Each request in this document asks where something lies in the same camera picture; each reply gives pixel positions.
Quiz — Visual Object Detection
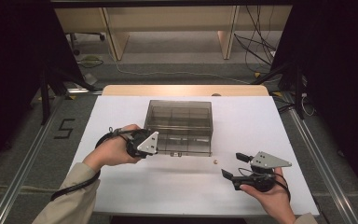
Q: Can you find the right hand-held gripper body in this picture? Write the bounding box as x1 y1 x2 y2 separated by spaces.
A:
231 150 294 192

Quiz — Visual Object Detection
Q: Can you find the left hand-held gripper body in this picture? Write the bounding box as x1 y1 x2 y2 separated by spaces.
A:
125 129 160 160

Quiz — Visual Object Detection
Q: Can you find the smoky clear drawer organizer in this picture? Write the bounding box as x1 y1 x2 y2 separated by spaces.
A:
144 99 214 139

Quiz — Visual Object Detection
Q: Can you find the person's left hand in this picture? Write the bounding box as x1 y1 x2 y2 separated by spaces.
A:
81 123 143 173

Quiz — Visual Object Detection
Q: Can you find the person's right hand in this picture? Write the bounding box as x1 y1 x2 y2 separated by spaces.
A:
239 167 296 224

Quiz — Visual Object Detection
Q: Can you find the light wooden table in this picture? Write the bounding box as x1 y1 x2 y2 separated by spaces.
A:
102 84 270 97

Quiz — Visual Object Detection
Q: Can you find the black metal stand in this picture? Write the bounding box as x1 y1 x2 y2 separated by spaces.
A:
39 63 98 126
251 61 306 120

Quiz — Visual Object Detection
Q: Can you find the black curtain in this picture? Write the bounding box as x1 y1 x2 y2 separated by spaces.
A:
0 0 87 176
269 0 358 202

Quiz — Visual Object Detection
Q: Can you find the office chair base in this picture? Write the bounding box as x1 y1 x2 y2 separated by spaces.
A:
65 32 106 56

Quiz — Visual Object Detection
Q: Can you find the beige office desk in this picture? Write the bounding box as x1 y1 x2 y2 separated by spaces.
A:
54 5 294 62

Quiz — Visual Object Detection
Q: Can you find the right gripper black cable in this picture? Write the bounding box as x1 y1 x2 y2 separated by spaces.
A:
238 166 293 202

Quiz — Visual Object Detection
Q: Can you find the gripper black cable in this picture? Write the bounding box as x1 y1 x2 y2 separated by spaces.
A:
49 125 145 203
238 166 293 202

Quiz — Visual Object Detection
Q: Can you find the long aluminium floor rail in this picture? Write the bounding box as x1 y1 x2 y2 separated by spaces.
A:
280 92 358 224
0 95 65 224

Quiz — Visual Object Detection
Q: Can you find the white looped cable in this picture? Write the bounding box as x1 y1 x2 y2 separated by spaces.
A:
301 94 316 118

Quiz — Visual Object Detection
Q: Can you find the short aluminium rail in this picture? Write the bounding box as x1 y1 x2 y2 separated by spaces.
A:
65 88 104 95

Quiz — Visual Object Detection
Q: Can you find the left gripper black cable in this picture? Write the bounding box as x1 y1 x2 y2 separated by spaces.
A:
49 125 145 203

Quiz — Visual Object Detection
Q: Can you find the green coiled cable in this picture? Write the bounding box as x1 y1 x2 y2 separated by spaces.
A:
76 54 104 69

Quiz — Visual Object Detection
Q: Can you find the bundle of black cables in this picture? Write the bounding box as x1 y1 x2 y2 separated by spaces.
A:
233 5 278 74

